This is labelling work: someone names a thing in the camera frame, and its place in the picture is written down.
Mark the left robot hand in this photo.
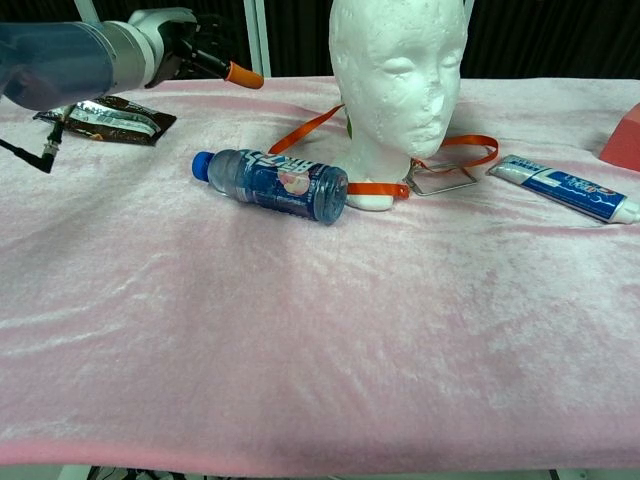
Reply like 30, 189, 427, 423
127, 7, 265, 91

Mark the orange lanyard strap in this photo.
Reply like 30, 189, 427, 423
268, 103, 500, 199

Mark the clear badge holder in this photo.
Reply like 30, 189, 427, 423
407, 162, 479, 197

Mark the white foam mannequin head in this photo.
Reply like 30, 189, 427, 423
328, 0, 469, 212

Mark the brown snack packet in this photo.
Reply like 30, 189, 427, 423
32, 95, 178, 147

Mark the blue plastic drink bottle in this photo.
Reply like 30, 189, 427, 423
192, 148, 350, 226

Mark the pink plush table cloth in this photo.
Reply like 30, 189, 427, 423
0, 75, 640, 476

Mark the blue white toothpaste tube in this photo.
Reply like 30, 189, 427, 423
487, 153, 640, 225

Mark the red block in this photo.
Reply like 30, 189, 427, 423
598, 102, 640, 174

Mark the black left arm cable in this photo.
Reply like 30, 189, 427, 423
0, 119, 66, 175

